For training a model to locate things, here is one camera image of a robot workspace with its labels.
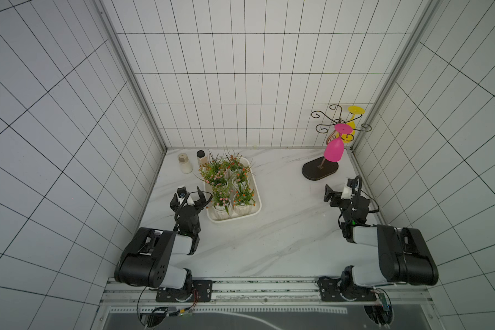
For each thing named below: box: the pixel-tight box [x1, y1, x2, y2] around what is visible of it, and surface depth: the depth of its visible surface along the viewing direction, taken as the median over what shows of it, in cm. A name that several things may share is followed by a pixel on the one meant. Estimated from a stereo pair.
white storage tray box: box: [204, 157, 262, 223], surface depth 90 cm
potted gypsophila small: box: [235, 162, 256, 190], surface depth 94 cm
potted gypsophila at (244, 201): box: [233, 184, 257, 216], surface depth 87 cm
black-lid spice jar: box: [195, 149, 207, 165], surface depth 106 cm
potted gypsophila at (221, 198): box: [211, 184, 234, 216], surface depth 85 cm
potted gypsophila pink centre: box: [198, 160, 229, 188], surface depth 92 cm
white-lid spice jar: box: [177, 152, 194, 174], surface depth 106 cm
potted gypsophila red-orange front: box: [225, 151, 248, 172], surface depth 97 cm
